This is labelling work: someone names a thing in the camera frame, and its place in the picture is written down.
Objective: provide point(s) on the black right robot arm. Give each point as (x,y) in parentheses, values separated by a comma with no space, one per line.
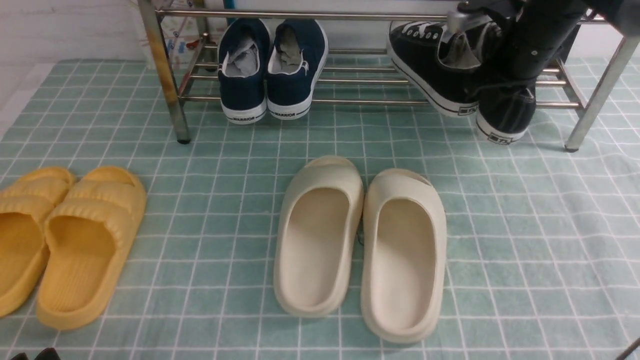
(623,15)

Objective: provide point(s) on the cream rubber slipper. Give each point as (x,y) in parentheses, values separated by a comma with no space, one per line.
(318,222)
(405,253)

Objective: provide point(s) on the patterned bag behind rack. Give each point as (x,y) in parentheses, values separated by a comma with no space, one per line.
(181,34)

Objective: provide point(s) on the right yellow rubber slipper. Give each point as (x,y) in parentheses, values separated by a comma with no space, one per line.
(89,235)

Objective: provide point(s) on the left yellow rubber slipper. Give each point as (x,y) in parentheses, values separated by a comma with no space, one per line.
(24,206)

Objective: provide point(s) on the right navy blue sneaker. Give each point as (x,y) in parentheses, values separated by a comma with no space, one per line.
(299,54)

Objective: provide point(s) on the navy blue sneaker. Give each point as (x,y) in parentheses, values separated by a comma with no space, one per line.
(242,60)
(299,54)

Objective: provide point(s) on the left navy blue sneaker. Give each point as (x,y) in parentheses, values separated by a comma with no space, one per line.
(242,60)

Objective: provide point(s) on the yellow rubber slipper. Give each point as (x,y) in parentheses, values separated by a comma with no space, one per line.
(89,235)
(24,206)

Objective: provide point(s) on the right cream rubber slipper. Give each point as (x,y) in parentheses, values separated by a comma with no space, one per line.
(405,253)

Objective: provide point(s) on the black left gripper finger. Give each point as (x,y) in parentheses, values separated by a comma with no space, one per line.
(45,354)

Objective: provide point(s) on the black canvas sneaker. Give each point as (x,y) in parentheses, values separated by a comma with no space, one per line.
(438,61)
(506,107)

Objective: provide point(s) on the green checkered floor cloth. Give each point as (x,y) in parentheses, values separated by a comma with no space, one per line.
(543,248)

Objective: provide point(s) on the left cream rubber slipper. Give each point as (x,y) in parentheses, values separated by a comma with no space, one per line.
(318,222)

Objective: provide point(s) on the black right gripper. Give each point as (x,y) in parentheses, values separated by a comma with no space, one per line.
(532,31)

